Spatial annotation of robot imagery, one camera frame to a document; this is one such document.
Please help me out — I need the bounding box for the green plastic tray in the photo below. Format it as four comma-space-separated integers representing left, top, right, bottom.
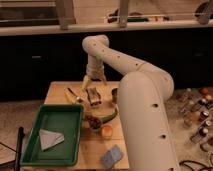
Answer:
20, 105, 83, 166

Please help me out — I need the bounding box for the yellow banana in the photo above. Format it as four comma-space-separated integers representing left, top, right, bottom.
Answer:
64, 91, 76, 104

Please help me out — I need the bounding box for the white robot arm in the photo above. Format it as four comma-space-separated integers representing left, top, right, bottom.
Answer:
82, 35, 181, 171

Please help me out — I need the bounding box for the orange round fruit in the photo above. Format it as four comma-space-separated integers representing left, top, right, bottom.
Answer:
100, 125, 113, 140

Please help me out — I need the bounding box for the black stand pole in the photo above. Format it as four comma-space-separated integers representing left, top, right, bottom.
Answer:
14, 127, 25, 171

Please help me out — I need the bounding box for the green bowl with nuts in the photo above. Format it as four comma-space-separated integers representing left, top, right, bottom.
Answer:
85, 115, 102, 131

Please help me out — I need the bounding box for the wooden table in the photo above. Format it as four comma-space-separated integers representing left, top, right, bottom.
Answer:
23, 81, 130, 171

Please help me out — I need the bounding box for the blue sponge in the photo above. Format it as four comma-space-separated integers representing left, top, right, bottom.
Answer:
101, 145, 123, 169

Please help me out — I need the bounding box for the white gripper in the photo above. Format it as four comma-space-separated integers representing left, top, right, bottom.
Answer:
82, 66, 107, 90

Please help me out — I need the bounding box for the grey folded cloth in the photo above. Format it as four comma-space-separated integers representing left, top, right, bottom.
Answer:
39, 129, 65, 150

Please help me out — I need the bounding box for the metal spoon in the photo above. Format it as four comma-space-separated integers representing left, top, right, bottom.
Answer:
67, 88, 84, 103

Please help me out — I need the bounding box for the small metal cup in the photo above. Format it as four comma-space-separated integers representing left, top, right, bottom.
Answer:
111, 88, 118, 103

